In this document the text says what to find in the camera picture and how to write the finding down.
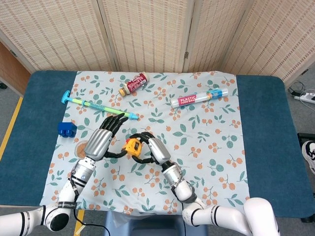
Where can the brown wooden cabinet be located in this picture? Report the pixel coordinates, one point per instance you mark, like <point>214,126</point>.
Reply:
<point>11,68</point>

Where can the white power strip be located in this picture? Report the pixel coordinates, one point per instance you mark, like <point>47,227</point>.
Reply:
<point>307,97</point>

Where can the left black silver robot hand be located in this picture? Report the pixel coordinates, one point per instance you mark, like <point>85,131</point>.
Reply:
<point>97,145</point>

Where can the red label bottle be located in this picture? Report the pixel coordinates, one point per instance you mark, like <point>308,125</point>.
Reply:
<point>135,83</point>

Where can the green blue water squirter toy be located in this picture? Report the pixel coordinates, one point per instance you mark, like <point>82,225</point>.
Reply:
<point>98,107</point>

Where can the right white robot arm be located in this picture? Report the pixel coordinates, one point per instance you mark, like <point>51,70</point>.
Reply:
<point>184,189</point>

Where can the floral print tablecloth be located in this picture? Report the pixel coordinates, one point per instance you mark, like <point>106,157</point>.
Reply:
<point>209,159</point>

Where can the bamboo folding screen panel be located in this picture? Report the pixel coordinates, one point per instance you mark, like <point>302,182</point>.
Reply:
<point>147,32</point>
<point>54,32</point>
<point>275,37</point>
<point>214,32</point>

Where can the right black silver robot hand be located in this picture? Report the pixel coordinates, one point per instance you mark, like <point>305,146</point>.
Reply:
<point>158,151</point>

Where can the black white sneaker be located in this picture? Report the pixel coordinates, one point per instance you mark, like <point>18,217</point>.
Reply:
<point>309,155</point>

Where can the blue toy block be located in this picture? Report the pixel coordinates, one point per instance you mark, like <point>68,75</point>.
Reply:
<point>67,129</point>

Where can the yellow tape measure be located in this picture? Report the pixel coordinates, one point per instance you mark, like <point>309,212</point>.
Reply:
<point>133,147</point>

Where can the plastic food wrap roll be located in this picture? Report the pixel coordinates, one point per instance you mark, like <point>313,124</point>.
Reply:
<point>197,98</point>

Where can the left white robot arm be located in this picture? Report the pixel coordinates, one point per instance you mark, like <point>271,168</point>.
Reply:
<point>81,172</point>

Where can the blue felt table cover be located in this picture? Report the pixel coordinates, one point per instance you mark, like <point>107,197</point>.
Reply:
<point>265,110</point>

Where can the clear jar with brown contents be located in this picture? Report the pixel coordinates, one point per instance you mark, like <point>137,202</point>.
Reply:
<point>80,150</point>

